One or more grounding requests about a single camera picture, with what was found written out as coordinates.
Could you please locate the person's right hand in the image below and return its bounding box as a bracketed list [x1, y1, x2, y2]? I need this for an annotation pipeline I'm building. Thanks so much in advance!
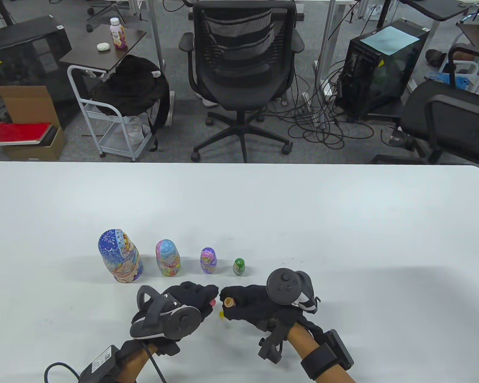
[220, 284, 324, 336]

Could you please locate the person's left hand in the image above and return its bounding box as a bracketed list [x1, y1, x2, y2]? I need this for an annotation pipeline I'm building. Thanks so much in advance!
[144, 281, 219, 356]

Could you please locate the medium Russian doll base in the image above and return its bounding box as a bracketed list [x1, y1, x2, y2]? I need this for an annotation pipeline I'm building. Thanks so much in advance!
[158, 255, 182, 278]

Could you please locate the medium light blue doll top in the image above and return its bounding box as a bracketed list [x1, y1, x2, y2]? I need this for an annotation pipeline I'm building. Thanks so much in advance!
[156, 239, 180, 261]

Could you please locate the large Russian doll base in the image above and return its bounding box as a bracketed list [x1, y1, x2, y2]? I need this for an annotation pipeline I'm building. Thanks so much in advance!
[103, 253, 144, 284]

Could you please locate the large blue Russian doll top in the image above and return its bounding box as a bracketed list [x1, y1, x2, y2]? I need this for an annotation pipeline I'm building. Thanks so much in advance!
[99, 229, 140, 262]

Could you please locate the person's left forearm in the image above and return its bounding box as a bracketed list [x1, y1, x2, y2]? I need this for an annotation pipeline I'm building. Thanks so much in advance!
[116, 344, 158, 383]

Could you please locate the person's right forearm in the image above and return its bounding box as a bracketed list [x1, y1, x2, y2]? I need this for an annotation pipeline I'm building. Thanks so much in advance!
[287, 323, 356, 383]

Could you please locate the black VR controller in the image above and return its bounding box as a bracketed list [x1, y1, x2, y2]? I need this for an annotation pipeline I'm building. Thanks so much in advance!
[130, 285, 202, 342]
[266, 268, 321, 314]

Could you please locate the white metal cart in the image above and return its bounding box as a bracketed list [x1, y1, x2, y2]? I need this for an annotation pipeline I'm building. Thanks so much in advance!
[67, 65, 154, 162]

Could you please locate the white power strip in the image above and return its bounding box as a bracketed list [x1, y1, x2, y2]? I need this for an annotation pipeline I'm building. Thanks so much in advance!
[302, 91, 324, 127]

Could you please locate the black backpack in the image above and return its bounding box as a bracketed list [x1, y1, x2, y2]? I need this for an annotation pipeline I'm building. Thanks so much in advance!
[91, 55, 171, 152]

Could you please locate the black mesh office chair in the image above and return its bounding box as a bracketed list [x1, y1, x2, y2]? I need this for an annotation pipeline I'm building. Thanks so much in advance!
[178, 0, 305, 163]

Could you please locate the red notebook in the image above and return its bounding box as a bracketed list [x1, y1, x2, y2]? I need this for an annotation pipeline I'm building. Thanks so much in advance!
[0, 122, 53, 146]

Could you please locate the black computer tower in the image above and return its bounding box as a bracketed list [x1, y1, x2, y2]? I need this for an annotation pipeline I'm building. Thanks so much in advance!
[335, 18, 430, 122]

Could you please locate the cardboard box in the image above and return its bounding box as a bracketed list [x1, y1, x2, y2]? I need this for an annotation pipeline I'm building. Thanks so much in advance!
[0, 85, 67, 162]

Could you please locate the dark wood side table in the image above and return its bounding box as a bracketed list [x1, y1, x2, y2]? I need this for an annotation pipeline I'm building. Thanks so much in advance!
[59, 23, 147, 76]

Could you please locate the white desk leg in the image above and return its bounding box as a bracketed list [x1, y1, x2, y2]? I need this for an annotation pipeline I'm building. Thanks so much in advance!
[315, 0, 347, 94]
[149, 0, 167, 72]

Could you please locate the bottle with purple label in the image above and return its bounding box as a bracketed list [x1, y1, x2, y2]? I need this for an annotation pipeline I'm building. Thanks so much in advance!
[109, 17, 127, 51]

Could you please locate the light blue paper sheet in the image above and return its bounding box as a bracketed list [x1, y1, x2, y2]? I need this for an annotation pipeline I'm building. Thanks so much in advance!
[360, 26, 420, 56]

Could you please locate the black equipment cabinet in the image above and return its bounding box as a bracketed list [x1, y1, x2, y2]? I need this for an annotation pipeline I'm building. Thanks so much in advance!
[0, 15, 73, 130]

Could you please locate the grey chair star base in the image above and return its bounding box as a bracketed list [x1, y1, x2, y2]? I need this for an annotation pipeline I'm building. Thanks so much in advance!
[86, 0, 144, 33]

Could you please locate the blue bag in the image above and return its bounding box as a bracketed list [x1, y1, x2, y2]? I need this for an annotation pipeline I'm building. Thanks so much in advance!
[428, 71, 479, 91]

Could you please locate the black desk top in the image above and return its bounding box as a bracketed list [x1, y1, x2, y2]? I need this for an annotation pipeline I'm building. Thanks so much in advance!
[397, 0, 479, 21]

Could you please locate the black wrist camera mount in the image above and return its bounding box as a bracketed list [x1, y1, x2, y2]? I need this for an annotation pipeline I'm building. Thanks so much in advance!
[257, 319, 293, 364]
[156, 340, 181, 357]

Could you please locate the black forearm strap pack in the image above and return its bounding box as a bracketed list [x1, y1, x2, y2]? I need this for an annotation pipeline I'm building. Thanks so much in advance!
[79, 345, 122, 383]
[301, 329, 354, 379]

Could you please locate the bundle of black floor cables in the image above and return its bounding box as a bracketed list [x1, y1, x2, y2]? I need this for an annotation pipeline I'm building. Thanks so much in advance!
[263, 60, 378, 150]

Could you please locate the black chair with grey frame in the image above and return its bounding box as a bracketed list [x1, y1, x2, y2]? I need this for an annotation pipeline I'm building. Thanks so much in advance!
[369, 80, 479, 170]

